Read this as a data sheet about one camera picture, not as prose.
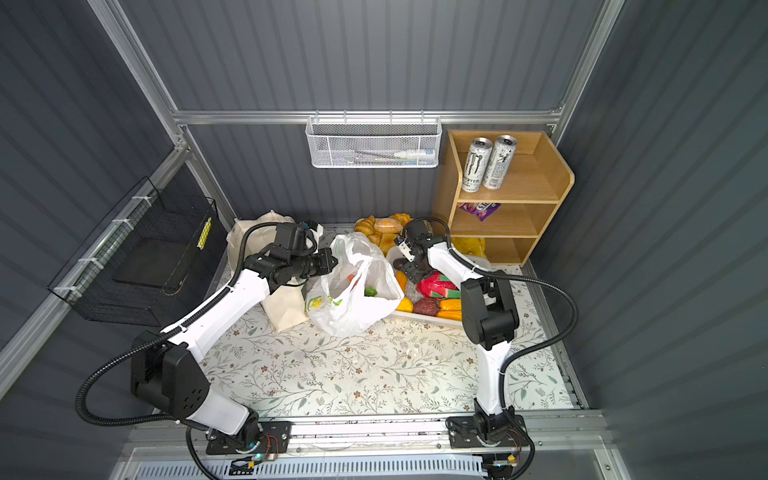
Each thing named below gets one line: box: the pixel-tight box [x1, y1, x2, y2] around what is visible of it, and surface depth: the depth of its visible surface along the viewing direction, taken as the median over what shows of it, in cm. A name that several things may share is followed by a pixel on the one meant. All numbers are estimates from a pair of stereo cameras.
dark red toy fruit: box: [413, 297, 439, 317], surface depth 92 cm
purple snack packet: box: [458, 202, 502, 221], surface depth 103 cm
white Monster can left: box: [462, 137, 493, 193], surface depth 79 cm
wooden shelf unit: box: [432, 129, 575, 267], surface depth 89 cm
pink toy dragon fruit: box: [418, 271, 461, 301], surface depth 95 cm
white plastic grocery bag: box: [305, 232, 405, 337], surface depth 79 cm
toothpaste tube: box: [393, 149, 435, 158], surface depth 92 cm
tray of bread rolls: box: [354, 213, 413, 257], surface depth 114 cm
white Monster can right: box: [483, 134, 517, 190], surface depth 81 cm
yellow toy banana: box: [438, 298, 463, 321], surface depth 93 cm
